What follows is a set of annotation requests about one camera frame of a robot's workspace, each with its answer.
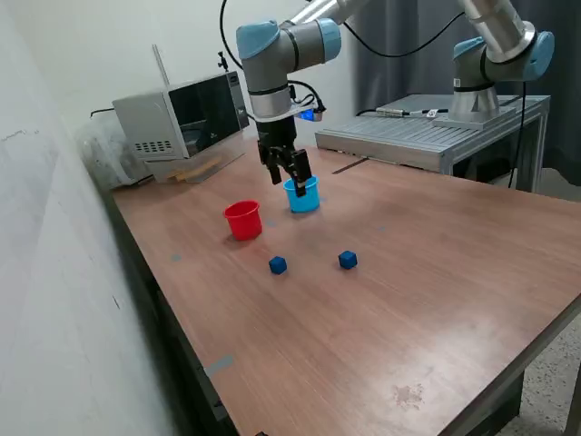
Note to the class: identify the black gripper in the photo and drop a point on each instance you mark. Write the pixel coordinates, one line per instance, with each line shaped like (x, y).
(276, 132)

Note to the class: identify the blue cube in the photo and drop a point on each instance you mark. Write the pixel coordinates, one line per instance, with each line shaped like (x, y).
(277, 265)
(347, 260)

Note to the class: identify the silver UR5e robot arm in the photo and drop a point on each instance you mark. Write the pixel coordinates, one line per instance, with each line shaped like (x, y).
(272, 68)

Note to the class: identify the aluminium robot base platform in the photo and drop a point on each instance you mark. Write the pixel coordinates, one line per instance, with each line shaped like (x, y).
(390, 136)

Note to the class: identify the blue plastic cup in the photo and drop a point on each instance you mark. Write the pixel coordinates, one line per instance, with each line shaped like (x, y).
(305, 204)

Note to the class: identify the dark flat strip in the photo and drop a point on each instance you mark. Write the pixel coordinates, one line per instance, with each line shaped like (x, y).
(347, 166)

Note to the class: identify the clear plastic box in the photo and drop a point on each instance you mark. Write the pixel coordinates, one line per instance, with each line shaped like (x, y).
(227, 154)

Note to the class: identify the red plastic cup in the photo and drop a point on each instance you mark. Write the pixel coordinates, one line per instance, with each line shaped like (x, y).
(244, 224)

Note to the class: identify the tan wooden pieces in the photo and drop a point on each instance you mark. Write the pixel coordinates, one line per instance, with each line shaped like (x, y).
(190, 173)

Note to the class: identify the silver cylindrical connector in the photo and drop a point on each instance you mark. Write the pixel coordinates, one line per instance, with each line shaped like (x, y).
(391, 112)

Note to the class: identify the silver microwave oven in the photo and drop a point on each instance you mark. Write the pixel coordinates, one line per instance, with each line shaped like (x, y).
(150, 118)

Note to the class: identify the thin metal rod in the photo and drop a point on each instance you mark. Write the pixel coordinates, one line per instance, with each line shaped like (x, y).
(161, 66)

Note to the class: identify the crumpled clear plastic bundle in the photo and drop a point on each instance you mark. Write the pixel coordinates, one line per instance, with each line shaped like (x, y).
(104, 154)

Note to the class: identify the large grey tape patch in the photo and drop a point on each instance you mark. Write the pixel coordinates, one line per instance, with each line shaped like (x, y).
(219, 365)

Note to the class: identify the wrist camera blue light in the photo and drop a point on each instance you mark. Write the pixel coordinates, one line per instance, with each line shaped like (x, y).
(311, 113)

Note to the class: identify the small black camera mount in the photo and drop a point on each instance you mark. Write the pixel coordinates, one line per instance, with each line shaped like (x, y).
(223, 61)

